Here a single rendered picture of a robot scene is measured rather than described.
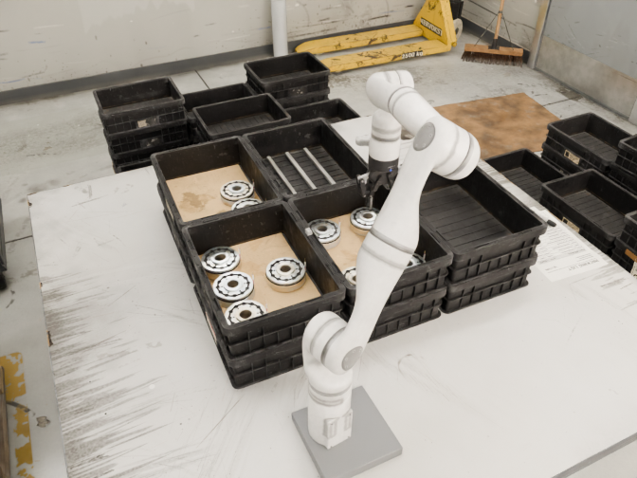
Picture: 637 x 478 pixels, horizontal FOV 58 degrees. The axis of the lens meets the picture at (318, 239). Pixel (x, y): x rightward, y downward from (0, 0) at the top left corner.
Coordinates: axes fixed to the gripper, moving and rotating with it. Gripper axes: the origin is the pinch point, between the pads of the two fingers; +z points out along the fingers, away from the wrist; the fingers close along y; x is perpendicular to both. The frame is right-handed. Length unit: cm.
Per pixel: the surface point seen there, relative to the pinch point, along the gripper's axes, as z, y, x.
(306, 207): 11.0, -13.0, 18.3
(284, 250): 17.4, -23.0, 10.1
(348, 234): 17.4, -3.8, 9.4
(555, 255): 30, 58, -11
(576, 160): 60, 146, 63
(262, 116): 52, 17, 149
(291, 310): 7.6, -32.8, -20.3
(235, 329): 8, -46, -20
